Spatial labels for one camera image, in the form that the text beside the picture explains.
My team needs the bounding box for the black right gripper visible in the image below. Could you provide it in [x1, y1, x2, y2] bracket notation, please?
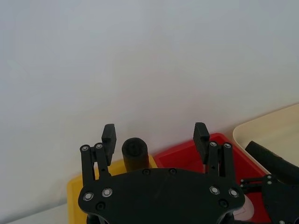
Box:
[193, 122, 299, 224]

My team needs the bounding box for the cream plastic tray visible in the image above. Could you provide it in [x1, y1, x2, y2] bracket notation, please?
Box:
[232, 103, 299, 175]

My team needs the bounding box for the red plastic tray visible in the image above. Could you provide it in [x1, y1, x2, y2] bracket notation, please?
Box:
[154, 133, 272, 224]

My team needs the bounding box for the pale pink round item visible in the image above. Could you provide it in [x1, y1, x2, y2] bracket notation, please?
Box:
[233, 197, 255, 220]

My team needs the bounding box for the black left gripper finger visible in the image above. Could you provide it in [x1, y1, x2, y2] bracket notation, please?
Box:
[80, 123, 117, 187]

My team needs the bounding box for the yellow plastic tray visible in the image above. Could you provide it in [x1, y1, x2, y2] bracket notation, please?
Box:
[67, 154, 158, 224]

